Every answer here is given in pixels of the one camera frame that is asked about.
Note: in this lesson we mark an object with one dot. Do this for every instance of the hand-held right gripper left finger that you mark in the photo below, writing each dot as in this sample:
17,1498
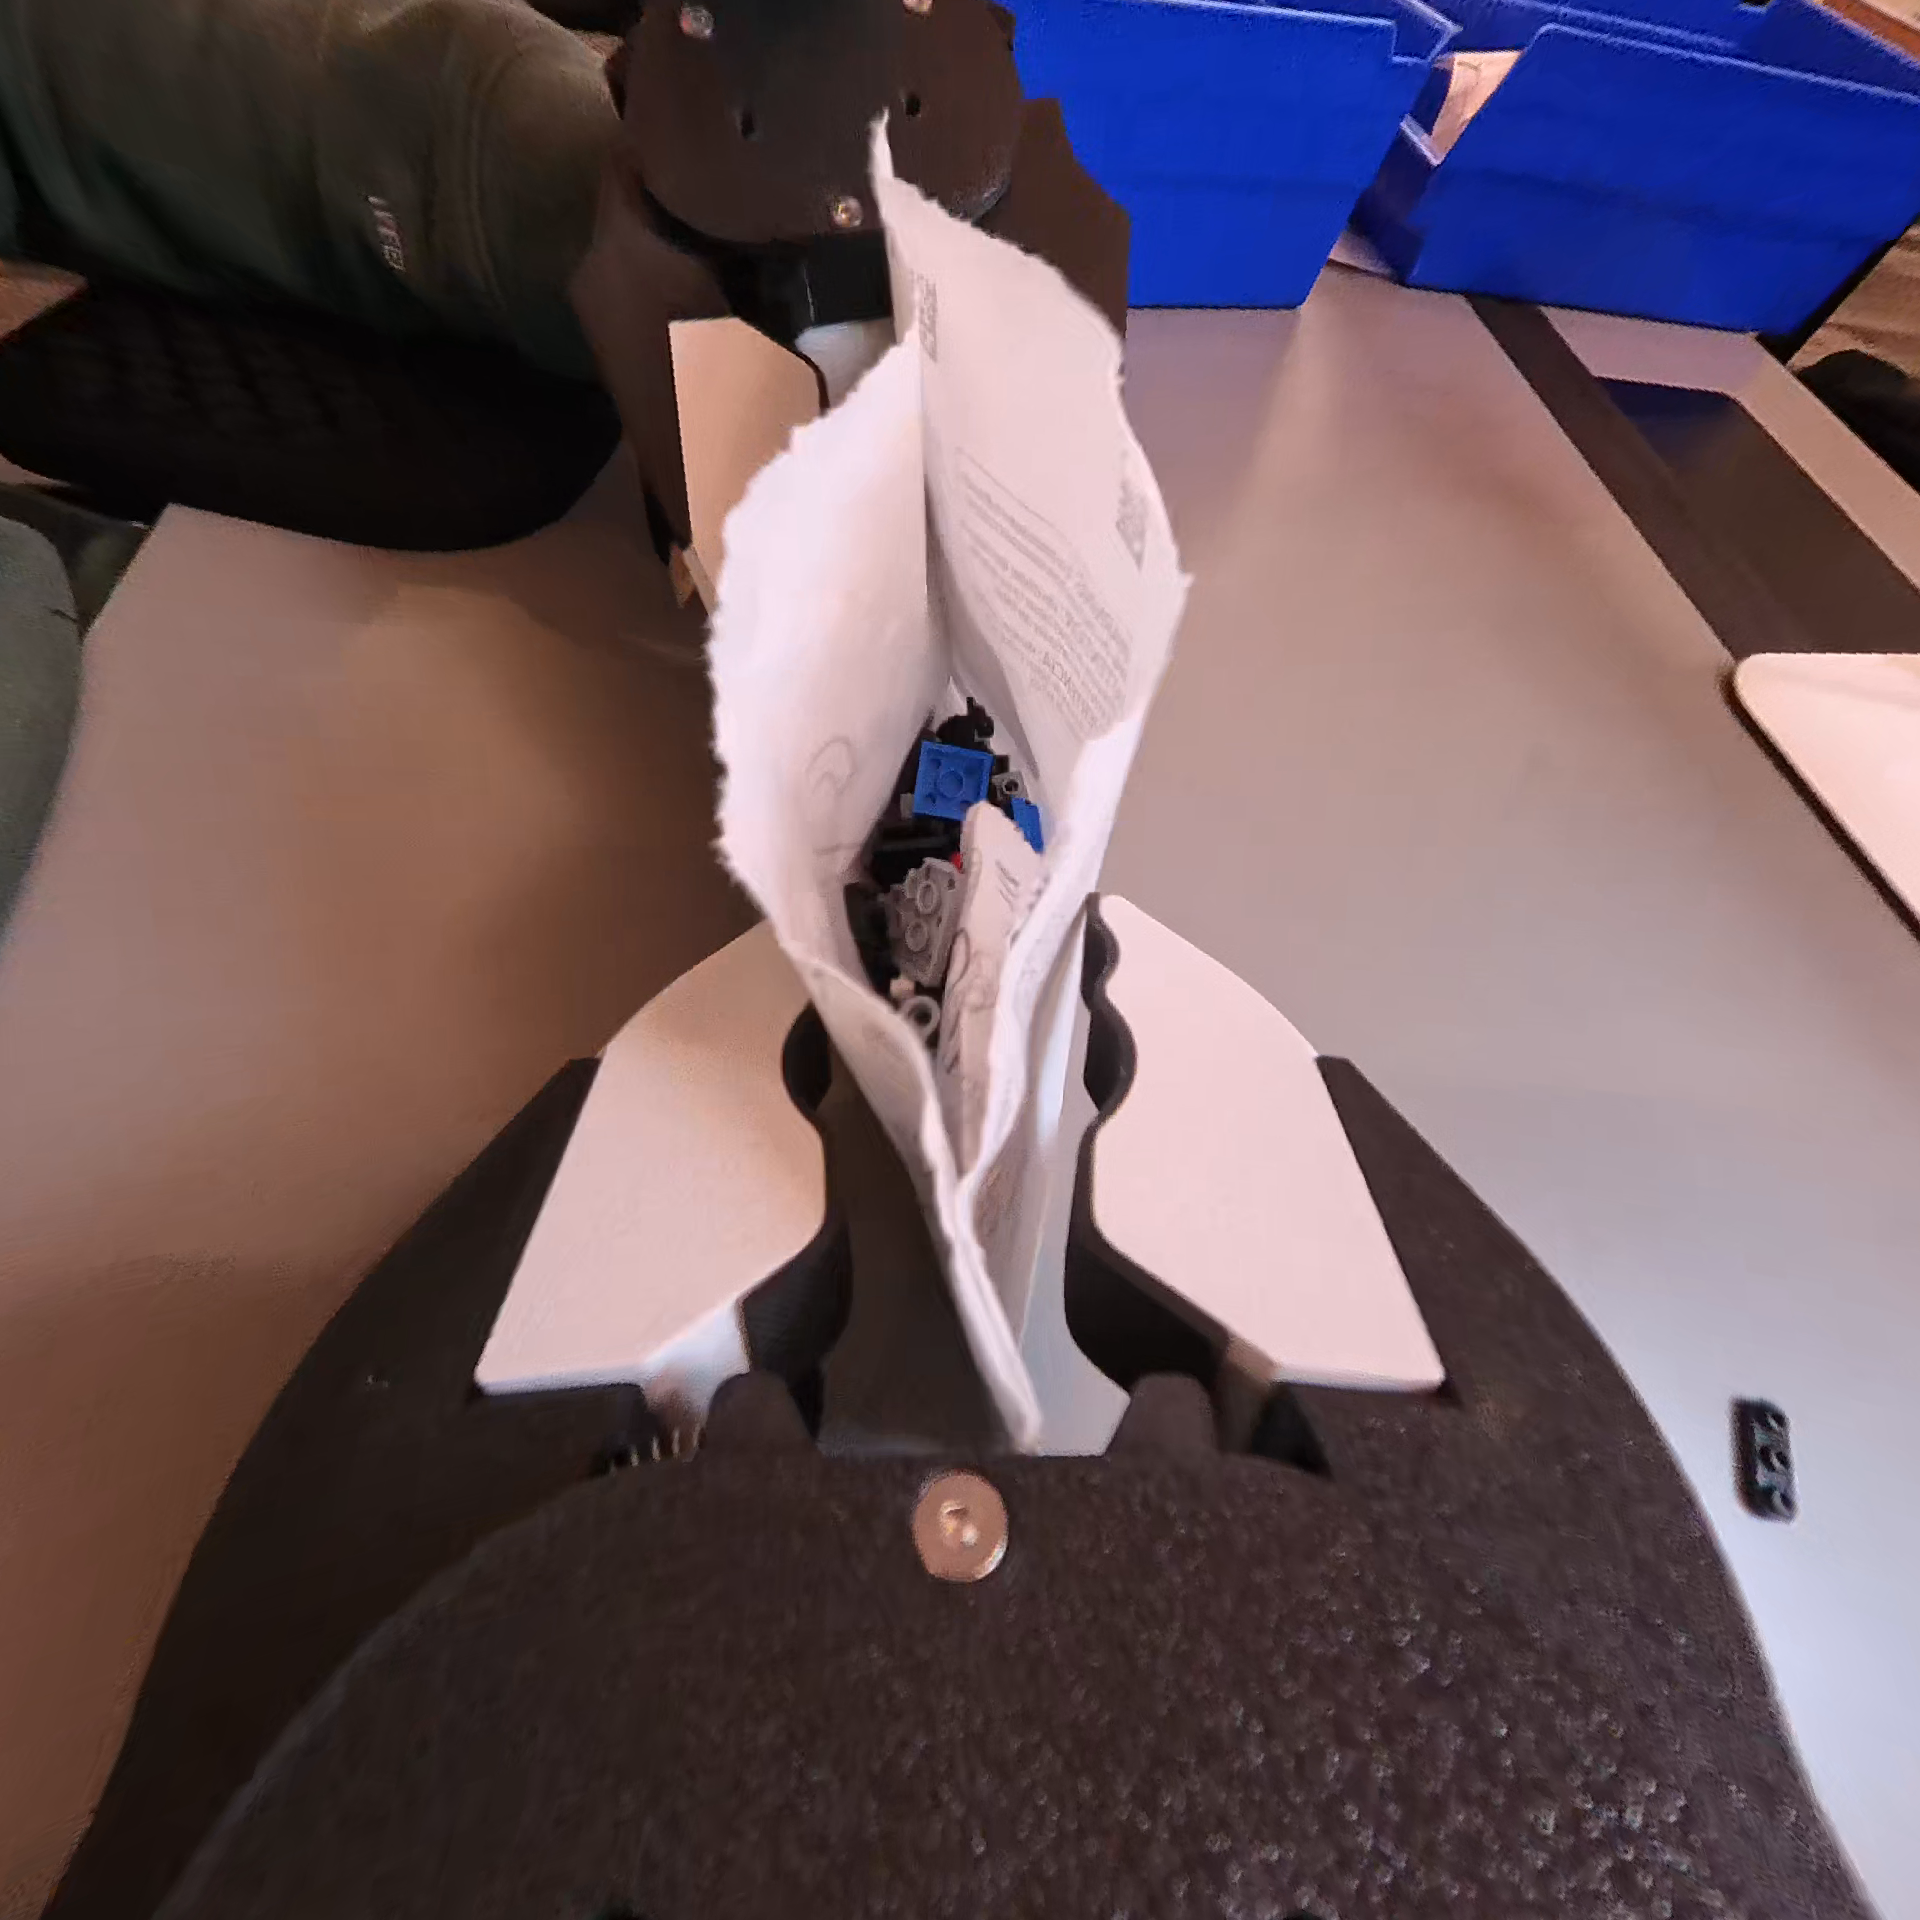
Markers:
660,1200

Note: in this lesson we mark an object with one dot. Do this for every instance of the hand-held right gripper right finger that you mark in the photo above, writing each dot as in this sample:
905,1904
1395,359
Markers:
1262,1200

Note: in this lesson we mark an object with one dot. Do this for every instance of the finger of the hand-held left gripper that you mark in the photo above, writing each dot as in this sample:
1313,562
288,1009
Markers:
751,423

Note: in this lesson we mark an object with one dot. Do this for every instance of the large printed paper bag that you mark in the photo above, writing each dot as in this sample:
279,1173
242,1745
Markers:
1037,512

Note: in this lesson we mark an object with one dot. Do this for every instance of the blue plastic bin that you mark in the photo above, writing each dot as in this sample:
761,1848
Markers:
1680,182
1231,153

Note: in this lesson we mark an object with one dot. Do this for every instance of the mixed lego pieces heap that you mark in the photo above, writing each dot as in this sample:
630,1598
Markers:
953,796

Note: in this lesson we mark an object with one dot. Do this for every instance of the small black lego beam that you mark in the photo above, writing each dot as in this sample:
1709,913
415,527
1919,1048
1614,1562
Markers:
1763,1459

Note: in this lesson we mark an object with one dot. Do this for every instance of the black rough rounded object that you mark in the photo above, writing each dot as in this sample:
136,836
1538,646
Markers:
272,423

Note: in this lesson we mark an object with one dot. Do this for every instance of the white book stand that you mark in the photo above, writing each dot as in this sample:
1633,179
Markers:
1845,766

